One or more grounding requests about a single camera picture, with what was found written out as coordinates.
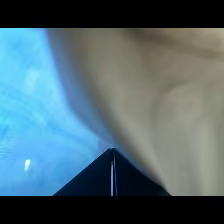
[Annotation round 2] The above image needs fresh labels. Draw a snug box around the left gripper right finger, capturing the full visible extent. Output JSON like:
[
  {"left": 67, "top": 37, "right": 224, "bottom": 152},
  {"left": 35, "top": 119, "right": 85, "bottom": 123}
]
[{"left": 113, "top": 148, "right": 172, "bottom": 197}]

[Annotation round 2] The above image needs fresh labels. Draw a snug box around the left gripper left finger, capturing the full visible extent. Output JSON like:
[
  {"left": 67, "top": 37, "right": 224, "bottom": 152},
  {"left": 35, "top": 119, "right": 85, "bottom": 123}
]
[{"left": 53, "top": 148, "right": 113, "bottom": 197}]

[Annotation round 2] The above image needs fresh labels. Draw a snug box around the brown garment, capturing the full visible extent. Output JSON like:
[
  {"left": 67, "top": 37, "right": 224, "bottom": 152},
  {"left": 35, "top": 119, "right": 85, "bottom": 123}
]
[{"left": 46, "top": 28, "right": 224, "bottom": 197}]

